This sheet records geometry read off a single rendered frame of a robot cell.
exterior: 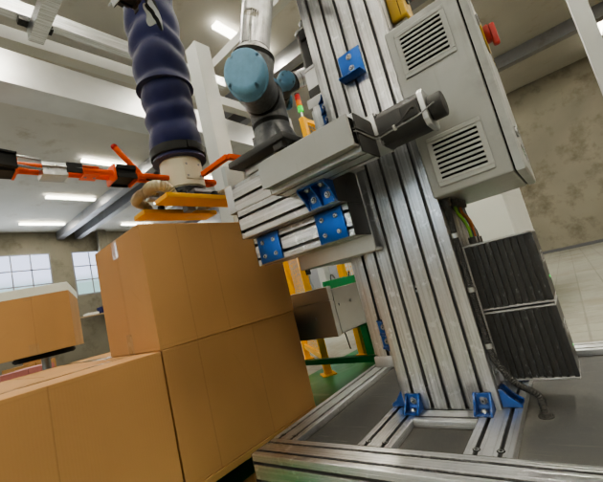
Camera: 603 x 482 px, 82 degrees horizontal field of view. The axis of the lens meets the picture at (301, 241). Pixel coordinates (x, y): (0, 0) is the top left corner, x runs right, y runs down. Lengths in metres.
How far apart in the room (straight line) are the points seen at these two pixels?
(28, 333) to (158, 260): 1.56
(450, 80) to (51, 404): 1.22
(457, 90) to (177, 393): 1.13
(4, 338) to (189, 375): 1.64
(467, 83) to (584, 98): 11.19
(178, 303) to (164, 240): 0.21
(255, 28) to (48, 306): 2.09
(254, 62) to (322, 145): 0.33
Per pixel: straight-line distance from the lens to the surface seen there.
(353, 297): 1.63
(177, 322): 1.20
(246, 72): 1.00
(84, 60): 4.12
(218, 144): 3.19
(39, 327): 2.66
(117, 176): 1.41
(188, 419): 1.23
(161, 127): 1.58
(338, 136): 0.77
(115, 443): 1.14
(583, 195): 11.71
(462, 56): 1.01
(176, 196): 1.36
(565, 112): 12.06
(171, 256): 1.23
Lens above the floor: 0.62
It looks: 8 degrees up
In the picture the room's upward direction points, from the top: 14 degrees counter-clockwise
